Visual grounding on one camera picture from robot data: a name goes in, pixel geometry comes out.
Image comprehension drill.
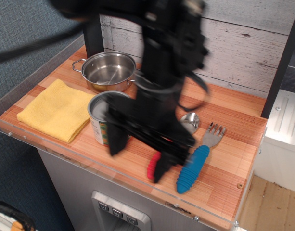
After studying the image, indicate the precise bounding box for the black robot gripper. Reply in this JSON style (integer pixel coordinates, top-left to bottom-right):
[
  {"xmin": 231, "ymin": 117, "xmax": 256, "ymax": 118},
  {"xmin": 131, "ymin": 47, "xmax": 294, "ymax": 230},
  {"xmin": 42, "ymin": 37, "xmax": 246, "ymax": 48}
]
[{"xmin": 106, "ymin": 86, "xmax": 195, "ymax": 183}]

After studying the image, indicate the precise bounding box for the toy can with dotted label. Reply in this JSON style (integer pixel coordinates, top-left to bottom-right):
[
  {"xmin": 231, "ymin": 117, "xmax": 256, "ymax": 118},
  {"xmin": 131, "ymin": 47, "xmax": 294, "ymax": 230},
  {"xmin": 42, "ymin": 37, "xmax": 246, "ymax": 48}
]
[{"xmin": 87, "ymin": 90, "xmax": 130, "ymax": 146}]

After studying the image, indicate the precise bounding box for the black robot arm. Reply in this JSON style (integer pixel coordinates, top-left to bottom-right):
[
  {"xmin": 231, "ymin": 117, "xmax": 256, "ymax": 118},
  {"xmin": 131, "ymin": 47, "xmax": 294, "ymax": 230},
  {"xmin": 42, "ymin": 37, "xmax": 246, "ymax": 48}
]
[{"xmin": 51, "ymin": 0, "xmax": 207, "ymax": 182}]

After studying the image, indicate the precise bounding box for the silver dispenser button panel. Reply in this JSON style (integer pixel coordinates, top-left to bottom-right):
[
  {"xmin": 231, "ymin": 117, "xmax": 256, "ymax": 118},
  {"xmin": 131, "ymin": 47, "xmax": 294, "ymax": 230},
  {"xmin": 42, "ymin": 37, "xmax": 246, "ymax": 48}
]
[{"xmin": 91, "ymin": 191, "xmax": 152, "ymax": 231}]

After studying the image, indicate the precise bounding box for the silver toy cabinet front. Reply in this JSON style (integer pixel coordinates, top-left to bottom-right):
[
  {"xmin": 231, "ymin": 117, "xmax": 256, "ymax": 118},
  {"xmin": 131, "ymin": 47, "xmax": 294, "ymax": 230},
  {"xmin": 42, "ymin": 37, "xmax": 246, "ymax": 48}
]
[{"xmin": 38, "ymin": 150, "xmax": 211, "ymax": 231}]

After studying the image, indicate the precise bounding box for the stainless steel toy pot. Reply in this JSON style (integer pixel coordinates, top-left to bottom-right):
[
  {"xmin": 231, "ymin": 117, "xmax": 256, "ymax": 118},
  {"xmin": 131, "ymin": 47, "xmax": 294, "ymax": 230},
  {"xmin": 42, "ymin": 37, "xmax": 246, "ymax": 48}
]
[{"xmin": 72, "ymin": 51, "xmax": 139, "ymax": 93}]

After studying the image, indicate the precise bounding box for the yellow folded cloth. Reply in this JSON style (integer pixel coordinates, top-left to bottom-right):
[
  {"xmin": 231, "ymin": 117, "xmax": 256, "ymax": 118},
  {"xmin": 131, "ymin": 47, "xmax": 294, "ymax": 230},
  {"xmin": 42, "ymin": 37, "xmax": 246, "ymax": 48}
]
[{"xmin": 17, "ymin": 79, "xmax": 94, "ymax": 143}]

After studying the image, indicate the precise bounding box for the white toy appliance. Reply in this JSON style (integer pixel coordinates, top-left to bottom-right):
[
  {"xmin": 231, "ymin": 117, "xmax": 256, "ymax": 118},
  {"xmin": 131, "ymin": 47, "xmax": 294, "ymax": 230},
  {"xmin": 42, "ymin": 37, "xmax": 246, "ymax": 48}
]
[{"xmin": 254, "ymin": 90, "xmax": 295, "ymax": 191}]

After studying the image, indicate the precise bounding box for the orange object bottom left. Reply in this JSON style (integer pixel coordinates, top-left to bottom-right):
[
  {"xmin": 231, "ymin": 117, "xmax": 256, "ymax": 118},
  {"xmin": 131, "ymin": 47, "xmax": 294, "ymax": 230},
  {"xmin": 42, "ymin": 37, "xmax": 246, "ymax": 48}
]
[{"xmin": 10, "ymin": 221, "xmax": 25, "ymax": 231}]

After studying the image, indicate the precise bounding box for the fork with blue handle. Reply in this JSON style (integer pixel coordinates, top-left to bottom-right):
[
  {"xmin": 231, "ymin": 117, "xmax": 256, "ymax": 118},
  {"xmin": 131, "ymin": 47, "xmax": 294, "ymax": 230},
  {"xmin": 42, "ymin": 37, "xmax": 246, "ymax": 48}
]
[{"xmin": 176, "ymin": 123, "xmax": 226, "ymax": 194}]

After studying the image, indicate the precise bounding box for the spoon with red handle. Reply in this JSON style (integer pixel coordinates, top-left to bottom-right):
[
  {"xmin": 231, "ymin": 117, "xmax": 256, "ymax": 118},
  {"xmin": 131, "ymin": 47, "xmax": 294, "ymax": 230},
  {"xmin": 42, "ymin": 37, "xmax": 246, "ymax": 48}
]
[{"xmin": 147, "ymin": 112, "xmax": 199, "ymax": 180}]

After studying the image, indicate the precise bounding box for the clear acrylic guard rail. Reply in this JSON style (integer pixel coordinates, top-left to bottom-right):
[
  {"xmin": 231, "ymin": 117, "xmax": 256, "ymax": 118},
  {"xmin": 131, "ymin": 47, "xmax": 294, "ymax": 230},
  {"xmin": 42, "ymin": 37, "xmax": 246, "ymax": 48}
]
[{"xmin": 0, "ymin": 37, "xmax": 267, "ymax": 231}]

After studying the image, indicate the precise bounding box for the left black vertical post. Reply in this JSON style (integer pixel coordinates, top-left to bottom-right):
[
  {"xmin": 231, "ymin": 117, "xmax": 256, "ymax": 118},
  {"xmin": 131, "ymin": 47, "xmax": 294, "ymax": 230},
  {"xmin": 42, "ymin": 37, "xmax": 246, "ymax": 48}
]
[{"xmin": 83, "ymin": 15, "xmax": 104, "ymax": 58}]

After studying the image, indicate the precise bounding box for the black braided cable sleeve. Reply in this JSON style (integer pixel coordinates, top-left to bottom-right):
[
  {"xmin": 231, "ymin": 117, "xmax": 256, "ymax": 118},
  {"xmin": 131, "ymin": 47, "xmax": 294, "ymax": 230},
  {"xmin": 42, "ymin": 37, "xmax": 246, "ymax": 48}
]
[{"xmin": 0, "ymin": 31, "xmax": 83, "ymax": 65}]

